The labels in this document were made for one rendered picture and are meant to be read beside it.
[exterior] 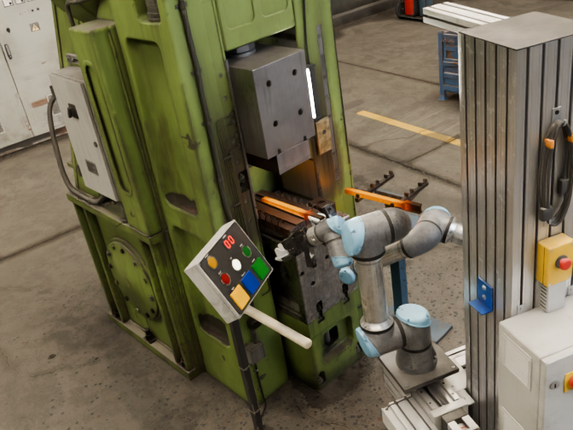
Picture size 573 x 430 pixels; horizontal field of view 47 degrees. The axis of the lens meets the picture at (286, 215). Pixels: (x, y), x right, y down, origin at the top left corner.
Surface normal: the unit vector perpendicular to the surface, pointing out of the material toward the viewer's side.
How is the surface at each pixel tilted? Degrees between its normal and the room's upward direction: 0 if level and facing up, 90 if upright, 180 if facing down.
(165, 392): 0
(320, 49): 90
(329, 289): 90
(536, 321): 0
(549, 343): 0
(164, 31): 89
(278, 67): 90
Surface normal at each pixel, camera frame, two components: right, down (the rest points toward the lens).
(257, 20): 0.68, 0.26
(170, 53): -0.72, 0.41
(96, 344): -0.15, -0.86
